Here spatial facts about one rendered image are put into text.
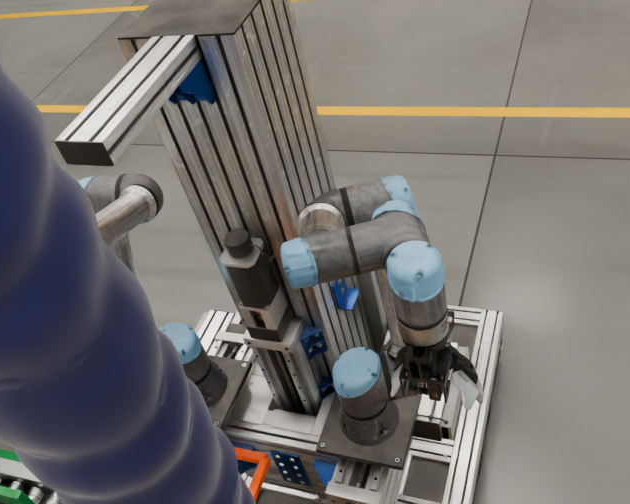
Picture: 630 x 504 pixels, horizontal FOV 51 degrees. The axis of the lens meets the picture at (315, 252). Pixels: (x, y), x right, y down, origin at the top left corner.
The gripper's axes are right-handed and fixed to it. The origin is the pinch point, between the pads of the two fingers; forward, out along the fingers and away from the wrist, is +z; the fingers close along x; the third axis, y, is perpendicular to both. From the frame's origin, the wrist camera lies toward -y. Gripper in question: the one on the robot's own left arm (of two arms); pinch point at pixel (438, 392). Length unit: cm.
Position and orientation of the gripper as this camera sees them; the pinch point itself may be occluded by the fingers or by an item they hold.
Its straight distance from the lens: 119.3
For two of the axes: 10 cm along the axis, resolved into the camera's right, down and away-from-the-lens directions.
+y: -3.2, 7.1, -6.3
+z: 2.1, 7.0, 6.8
